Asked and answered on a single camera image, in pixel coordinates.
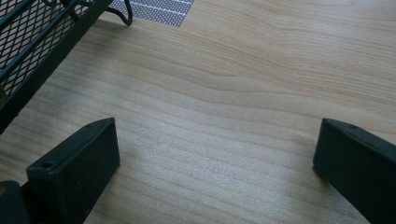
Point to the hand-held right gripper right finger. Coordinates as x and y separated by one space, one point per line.
358 168

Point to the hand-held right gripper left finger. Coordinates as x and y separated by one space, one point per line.
77 168

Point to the grey striped placemat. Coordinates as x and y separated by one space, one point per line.
158 11

